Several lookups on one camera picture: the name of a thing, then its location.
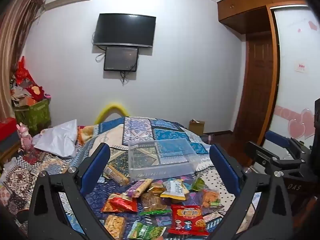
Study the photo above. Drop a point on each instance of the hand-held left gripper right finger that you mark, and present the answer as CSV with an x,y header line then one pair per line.
x,y
223,167

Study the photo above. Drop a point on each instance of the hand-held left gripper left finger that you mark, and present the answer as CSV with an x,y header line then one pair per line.
x,y
96,167

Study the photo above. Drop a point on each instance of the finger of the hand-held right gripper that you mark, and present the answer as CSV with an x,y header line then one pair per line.
x,y
275,138
265,155

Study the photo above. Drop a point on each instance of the red orange snack packet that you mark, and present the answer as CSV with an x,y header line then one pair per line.
x,y
120,203

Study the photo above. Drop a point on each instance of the clear plastic storage container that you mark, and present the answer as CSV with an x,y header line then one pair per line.
x,y
172,172

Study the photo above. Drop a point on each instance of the large red snack packet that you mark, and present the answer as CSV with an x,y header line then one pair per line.
x,y
187,217

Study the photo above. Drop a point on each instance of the clear biscuit tube packet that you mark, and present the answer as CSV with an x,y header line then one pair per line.
x,y
116,176

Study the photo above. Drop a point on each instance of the pink heart sticker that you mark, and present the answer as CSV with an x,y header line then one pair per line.
x,y
296,128
308,123

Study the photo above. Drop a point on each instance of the green snack packet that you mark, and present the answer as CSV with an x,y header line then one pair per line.
x,y
197,185

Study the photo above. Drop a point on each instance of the orange cracker packet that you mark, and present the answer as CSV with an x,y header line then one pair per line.
x,y
211,197

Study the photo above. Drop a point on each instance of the orange floral quilt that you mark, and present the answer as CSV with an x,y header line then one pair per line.
x,y
85,135

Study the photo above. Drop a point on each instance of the white plastic bag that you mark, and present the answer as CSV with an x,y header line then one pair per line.
x,y
58,140

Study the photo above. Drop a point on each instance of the purple wafer packet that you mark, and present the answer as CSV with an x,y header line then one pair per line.
x,y
138,188

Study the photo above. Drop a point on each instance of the cardboard box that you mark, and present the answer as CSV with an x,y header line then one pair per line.
x,y
197,127

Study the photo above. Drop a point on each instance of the yellow white snack packet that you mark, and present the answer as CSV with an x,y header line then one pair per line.
x,y
175,188

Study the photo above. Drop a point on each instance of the brown wooden door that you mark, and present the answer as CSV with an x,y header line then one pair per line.
x,y
255,85

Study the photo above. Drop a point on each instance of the white wardrobe sliding door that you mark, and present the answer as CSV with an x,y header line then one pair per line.
x,y
295,85

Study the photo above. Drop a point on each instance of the blue patchwork blanket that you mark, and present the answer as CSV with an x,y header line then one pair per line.
x,y
140,130

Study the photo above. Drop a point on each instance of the yellow foam arch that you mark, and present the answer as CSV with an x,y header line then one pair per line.
x,y
111,107

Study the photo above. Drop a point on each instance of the small orange snack packet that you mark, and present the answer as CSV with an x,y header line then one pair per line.
x,y
157,188

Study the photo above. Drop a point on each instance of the brown snack clear packet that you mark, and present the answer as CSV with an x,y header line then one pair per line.
x,y
152,202

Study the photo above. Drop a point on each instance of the white paper note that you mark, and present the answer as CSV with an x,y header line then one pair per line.
x,y
301,66

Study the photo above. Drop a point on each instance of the pink plush toy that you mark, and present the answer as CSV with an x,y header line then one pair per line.
x,y
25,137

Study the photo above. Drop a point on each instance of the green storage box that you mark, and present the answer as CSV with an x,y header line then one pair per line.
x,y
33,116

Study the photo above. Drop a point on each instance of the green peas packet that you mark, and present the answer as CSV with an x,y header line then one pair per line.
x,y
147,232

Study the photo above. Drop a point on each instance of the red box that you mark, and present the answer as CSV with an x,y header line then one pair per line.
x,y
7,130

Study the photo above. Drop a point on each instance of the red floral cloth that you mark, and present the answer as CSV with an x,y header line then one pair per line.
x,y
36,91

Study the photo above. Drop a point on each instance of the wooden wardrobe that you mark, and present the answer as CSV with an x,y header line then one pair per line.
x,y
240,7

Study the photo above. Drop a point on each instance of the striped brown curtain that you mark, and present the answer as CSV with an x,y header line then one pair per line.
x,y
15,42

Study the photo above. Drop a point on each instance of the small black wall monitor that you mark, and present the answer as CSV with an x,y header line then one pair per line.
x,y
121,58

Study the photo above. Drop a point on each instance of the large black wall television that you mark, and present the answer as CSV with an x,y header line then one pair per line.
x,y
125,30

